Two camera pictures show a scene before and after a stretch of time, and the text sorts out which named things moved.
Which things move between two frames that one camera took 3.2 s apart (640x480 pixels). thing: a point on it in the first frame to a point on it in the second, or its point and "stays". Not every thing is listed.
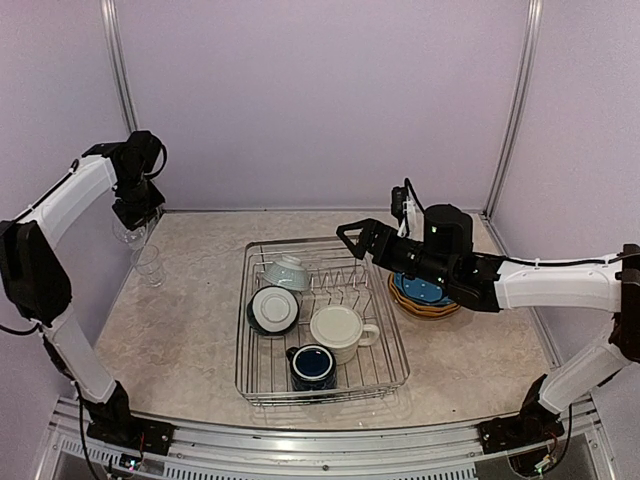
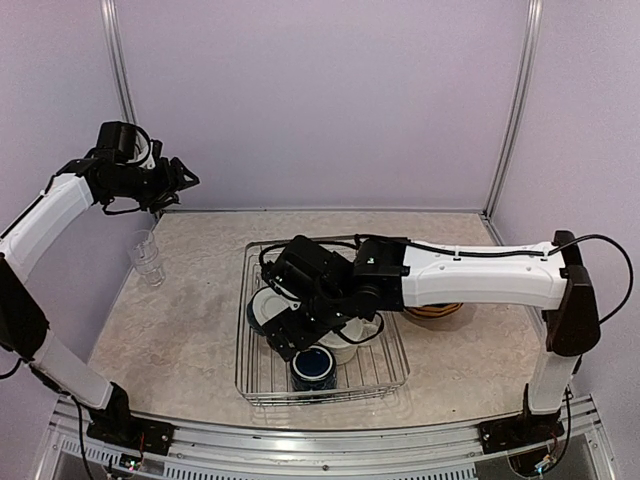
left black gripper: (135, 220) to (169, 184)
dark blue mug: (313, 367) stays
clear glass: (137, 237) to (143, 249)
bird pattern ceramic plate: (423, 310) stays
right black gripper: (370, 236) to (299, 336)
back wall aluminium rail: (275, 211) stays
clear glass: (146, 261) stays
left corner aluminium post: (113, 35) stays
